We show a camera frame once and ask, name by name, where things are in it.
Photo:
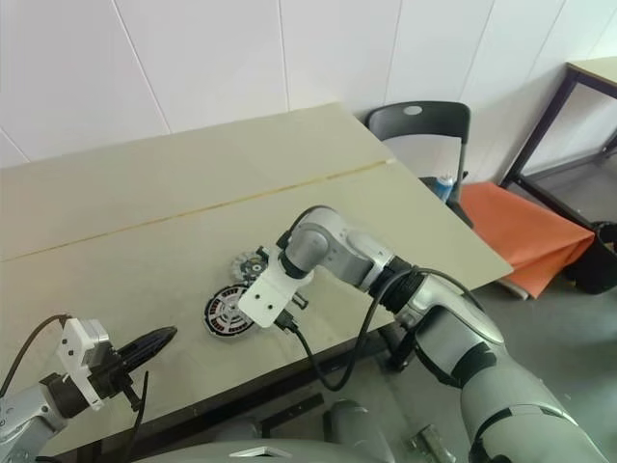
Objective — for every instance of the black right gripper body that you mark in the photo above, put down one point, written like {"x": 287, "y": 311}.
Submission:
{"x": 261, "y": 254}

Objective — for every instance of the black plastic chair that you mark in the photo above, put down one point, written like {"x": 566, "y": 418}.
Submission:
{"x": 434, "y": 120}

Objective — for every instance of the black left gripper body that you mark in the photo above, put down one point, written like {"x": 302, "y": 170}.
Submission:
{"x": 111, "y": 373}

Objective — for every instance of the orange cloth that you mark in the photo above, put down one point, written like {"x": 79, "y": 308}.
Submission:
{"x": 525, "y": 231}

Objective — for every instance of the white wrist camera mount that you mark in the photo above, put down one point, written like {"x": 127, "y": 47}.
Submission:
{"x": 270, "y": 294}
{"x": 77, "y": 357}

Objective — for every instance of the blue bottle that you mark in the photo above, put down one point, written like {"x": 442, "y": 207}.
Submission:
{"x": 444, "y": 188}

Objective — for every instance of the black framed side table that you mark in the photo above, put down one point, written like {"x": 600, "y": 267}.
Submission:
{"x": 598, "y": 70}

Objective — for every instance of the black perforated strip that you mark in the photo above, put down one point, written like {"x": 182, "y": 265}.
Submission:
{"x": 291, "y": 414}

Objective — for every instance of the grey metal floor bracket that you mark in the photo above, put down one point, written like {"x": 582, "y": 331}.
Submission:
{"x": 431, "y": 443}

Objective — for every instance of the black trash bin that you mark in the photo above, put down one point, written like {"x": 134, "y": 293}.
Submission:
{"x": 598, "y": 265}

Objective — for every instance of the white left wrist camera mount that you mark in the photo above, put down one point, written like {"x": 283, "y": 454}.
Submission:
{"x": 77, "y": 357}

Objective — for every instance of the grey rounded robot part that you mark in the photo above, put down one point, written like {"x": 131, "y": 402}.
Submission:
{"x": 354, "y": 424}

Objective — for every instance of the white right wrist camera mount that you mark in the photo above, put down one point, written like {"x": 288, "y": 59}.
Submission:
{"x": 270, "y": 294}

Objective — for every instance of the motor stator with copper windings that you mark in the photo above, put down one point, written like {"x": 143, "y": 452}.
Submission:
{"x": 222, "y": 313}

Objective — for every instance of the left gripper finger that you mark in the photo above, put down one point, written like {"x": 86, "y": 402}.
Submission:
{"x": 154, "y": 337}
{"x": 144, "y": 358}

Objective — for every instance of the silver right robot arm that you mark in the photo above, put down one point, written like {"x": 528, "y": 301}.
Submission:
{"x": 337, "y": 246}

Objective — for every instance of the silver robot torso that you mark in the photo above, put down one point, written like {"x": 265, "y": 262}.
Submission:
{"x": 217, "y": 453}

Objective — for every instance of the grey motor rotor cover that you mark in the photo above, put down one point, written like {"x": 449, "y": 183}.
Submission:
{"x": 241, "y": 267}

